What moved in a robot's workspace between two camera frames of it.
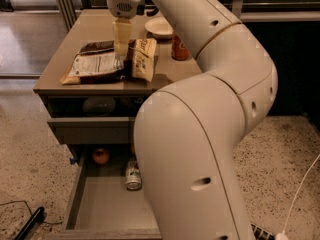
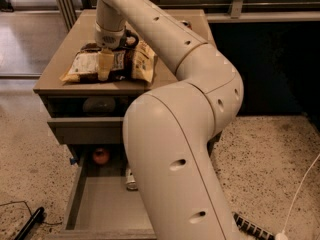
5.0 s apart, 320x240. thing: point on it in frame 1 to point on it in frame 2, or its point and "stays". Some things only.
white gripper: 122,5 to 109,38
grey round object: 98,105 stays
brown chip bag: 97,62 stays
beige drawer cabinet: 98,122 stays
